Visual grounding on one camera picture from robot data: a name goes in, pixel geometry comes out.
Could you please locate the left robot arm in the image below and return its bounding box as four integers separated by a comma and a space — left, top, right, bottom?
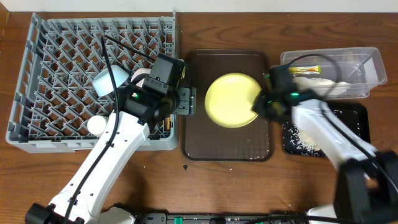
25, 54, 193, 224

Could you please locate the green orange snack wrapper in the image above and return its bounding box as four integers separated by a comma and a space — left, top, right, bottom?
289, 65, 322, 76

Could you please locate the small white cup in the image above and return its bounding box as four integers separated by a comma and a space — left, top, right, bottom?
87, 115, 108, 137

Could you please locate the grey plastic dish rack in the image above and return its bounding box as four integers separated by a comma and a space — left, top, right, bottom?
6, 14, 178, 153

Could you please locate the white napkin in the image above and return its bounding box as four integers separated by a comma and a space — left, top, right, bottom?
293, 77, 351, 96

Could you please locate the yellow round plate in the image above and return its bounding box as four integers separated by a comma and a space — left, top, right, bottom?
205, 73, 262, 128

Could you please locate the dark brown serving tray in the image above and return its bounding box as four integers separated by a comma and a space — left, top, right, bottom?
182, 49, 274, 162

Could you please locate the clear plastic bin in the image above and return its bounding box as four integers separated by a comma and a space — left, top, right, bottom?
280, 47, 387, 100

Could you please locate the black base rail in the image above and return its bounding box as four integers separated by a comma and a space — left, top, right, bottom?
102, 212, 336, 224

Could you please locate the pile of rice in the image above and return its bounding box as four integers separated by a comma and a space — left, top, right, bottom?
285, 110, 352, 155

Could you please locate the pink white bowl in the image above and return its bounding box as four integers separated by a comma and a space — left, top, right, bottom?
131, 68, 151, 87

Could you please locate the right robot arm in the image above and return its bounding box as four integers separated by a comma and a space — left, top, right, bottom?
252, 65, 397, 223

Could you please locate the black rectangular tray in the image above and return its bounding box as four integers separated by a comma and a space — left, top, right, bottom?
282, 102, 371, 157

